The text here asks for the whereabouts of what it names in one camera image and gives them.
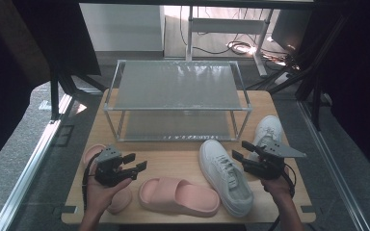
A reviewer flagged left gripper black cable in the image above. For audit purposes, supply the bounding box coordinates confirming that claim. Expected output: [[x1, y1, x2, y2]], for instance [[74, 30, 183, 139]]
[[81, 153, 101, 213]]

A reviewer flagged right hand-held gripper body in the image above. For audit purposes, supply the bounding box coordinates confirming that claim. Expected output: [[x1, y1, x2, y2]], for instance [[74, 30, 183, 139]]
[[242, 141, 308, 181]]

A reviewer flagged black metal stand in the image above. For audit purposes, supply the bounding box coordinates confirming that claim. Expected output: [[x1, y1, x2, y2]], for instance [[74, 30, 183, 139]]
[[48, 62, 109, 121], [246, 13, 352, 131]]

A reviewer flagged white desk frame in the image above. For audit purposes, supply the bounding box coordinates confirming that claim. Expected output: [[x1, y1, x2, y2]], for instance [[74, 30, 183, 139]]
[[185, 5, 275, 78]]

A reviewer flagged person's right hand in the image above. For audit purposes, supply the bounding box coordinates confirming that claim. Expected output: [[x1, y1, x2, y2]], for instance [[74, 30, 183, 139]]
[[260, 167, 295, 206]]

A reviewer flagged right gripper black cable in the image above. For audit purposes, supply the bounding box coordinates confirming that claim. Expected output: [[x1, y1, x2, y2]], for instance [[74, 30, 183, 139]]
[[269, 163, 298, 231]]

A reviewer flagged person's left hand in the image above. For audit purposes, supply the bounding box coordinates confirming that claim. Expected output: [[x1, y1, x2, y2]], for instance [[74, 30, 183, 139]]
[[85, 159, 133, 216]]

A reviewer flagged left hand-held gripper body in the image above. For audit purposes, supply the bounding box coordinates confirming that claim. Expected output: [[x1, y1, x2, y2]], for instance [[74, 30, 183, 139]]
[[93, 145, 139, 188]]

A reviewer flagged grey metal shoe rack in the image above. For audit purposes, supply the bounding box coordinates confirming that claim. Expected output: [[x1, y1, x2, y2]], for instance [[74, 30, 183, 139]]
[[103, 59, 253, 143]]

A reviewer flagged dark monitor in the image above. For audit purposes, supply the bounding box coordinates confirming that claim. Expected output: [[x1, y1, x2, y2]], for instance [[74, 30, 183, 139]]
[[270, 9, 313, 55]]

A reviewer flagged white sneaker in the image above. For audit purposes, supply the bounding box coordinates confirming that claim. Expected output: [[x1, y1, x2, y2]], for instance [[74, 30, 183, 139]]
[[198, 139, 255, 218], [248, 115, 284, 164]]

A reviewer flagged pink slipper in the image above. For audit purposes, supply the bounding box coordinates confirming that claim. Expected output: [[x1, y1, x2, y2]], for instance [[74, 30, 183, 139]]
[[82, 143, 133, 216], [138, 176, 222, 218]]

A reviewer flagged white cabinet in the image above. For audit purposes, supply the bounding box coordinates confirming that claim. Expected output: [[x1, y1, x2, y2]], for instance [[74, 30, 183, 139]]
[[79, 3, 166, 53]]

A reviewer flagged cable bundle on floor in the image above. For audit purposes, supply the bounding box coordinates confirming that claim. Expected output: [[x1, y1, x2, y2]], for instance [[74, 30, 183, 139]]
[[225, 39, 258, 56]]

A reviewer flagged aluminium rail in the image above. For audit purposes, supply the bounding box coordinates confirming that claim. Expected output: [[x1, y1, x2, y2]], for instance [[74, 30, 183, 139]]
[[297, 100, 370, 231], [0, 92, 75, 231]]

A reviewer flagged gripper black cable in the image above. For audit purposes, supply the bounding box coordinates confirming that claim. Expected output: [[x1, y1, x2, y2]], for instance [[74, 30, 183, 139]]
[[269, 163, 298, 231], [81, 153, 101, 213]]

